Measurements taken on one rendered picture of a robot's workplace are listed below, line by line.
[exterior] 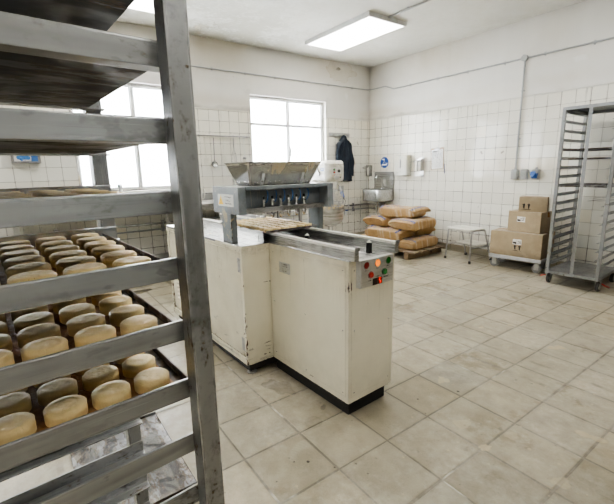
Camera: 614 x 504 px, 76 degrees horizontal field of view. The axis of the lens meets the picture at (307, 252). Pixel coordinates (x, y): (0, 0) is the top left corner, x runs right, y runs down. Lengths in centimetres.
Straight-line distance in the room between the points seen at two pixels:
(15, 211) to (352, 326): 165
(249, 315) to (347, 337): 70
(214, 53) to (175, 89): 548
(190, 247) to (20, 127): 22
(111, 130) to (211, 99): 533
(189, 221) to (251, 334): 198
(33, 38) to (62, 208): 17
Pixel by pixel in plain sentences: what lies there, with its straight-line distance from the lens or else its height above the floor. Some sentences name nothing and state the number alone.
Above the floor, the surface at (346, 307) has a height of 61.
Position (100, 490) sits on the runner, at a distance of 65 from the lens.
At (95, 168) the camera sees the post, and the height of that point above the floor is 128.
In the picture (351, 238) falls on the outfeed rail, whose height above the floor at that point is 88.
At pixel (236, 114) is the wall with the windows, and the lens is 597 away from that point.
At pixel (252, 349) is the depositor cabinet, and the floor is 19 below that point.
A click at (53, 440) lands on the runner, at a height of 96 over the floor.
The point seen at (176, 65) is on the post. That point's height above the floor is 139.
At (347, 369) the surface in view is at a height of 28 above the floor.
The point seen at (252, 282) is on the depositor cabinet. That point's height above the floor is 61.
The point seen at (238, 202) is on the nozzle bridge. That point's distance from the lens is 225.
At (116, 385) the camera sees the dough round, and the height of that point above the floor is 97.
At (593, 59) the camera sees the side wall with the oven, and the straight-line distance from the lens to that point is 568.
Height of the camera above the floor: 127
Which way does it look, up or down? 12 degrees down
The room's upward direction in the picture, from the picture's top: 1 degrees counter-clockwise
